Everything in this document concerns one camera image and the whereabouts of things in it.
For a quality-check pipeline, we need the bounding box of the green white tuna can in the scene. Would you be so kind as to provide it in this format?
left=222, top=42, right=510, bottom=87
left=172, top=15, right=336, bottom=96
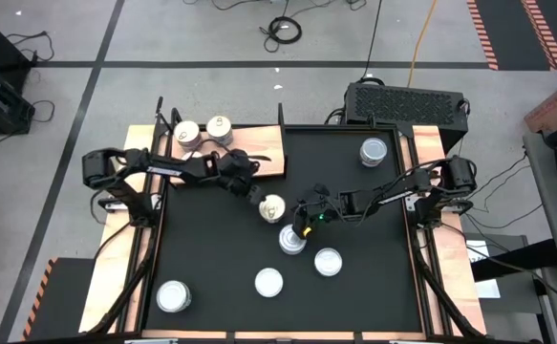
left=156, top=280, right=193, bottom=314
left=358, top=137, right=389, bottom=168
left=313, top=247, right=344, bottom=278
left=253, top=267, right=285, bottom=298
left=278, top=224, right=308, bottom=256

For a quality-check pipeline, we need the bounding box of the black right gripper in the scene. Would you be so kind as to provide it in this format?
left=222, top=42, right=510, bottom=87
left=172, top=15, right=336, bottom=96
left=295, top=183, right=344, bottom=241

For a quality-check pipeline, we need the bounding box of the black aluminium rig frame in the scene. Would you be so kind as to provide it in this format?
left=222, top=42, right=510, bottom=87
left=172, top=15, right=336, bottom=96
left=86, top=95, right=487, bottom=344

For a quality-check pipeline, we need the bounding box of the coiled black floor cable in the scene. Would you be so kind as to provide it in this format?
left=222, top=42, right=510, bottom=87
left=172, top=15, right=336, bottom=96
left=258, top=15, right=304, bottom=54

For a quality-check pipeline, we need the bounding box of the black table mat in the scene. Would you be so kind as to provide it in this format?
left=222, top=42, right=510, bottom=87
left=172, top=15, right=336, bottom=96
left=142, top=124, right=425, bottom=334

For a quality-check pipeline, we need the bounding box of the thin black power cord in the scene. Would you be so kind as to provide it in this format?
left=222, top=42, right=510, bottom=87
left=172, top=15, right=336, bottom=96
left=357, top=0, right=384, bottom=85

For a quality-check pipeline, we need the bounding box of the black metal beam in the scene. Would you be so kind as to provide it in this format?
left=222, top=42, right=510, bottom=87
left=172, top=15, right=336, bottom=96
left=468, top=237, right=557, bottom=283

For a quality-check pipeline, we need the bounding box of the grey side table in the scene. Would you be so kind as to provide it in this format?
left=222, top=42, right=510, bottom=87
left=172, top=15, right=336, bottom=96
left=522, top=132, right=557, bottom=344

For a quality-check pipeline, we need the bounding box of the black perforated computer case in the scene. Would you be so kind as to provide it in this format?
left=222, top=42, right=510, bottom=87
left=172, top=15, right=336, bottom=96
left=343, top=81, right=470, bottom=147

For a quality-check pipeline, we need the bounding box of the light wooden shelf board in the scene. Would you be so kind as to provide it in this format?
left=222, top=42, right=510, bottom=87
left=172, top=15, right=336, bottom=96
left=169, top=124, right=287, bottom=179

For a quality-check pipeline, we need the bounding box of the white paper sheet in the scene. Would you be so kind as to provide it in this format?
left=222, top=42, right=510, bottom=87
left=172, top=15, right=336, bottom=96
left=465, top=238, right=503, bottom=300

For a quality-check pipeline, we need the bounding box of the black mat with orange stripes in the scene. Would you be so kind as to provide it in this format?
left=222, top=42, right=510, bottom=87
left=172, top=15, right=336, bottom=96
left=21, top=256, right=96, bottom=343
left=465, top=0, right=557, bottom=73

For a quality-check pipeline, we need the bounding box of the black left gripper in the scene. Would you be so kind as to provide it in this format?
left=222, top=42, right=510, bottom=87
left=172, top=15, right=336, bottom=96
left=213, top=148, right=268, bottom=207

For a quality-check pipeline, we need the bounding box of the black metal shelf frame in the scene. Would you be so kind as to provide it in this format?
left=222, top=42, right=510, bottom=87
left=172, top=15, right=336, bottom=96
left=155, top=95, right=288, bottom=181

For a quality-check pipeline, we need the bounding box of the orange power cord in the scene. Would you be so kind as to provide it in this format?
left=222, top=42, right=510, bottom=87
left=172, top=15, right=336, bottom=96
left=406, top=0, right=439, bottom=89

